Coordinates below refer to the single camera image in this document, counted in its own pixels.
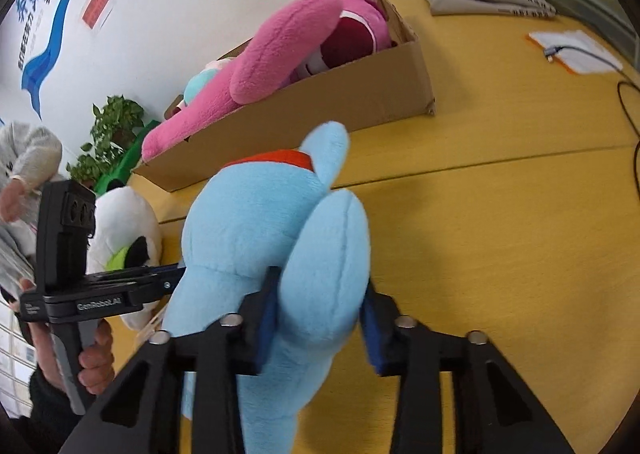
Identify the white plush toy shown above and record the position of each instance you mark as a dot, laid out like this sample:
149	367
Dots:
120	219

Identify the light blue plush toy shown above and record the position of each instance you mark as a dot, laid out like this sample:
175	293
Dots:
250	224

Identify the green plastic object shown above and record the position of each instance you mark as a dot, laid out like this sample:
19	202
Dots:
127	159

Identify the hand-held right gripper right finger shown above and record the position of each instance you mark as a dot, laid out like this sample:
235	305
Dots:
372	344

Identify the green potted plant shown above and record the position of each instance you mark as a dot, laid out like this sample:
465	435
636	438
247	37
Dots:
112	119

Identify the person's left forearm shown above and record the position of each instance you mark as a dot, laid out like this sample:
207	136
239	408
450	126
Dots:
45	404

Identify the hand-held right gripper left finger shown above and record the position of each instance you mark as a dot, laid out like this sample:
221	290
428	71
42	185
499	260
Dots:
266	334

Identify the red wall sign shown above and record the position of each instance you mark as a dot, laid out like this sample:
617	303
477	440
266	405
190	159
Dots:
97	6

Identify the magenta pink plush toy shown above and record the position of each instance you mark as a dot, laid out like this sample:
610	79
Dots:
280	49

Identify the teal round plush toy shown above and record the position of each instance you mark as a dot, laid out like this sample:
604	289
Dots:
197	84

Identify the person's left hand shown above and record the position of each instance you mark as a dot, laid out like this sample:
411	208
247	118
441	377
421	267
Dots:
97	359

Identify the blue and white wall poster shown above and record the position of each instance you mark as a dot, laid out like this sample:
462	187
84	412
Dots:
55	29

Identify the white notebook with orange edge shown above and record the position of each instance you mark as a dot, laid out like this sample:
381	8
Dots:
580	49

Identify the cardboard box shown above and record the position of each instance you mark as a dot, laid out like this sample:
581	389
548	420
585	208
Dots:
350	89

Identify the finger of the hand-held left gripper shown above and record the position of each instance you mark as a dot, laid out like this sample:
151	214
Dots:
150	281

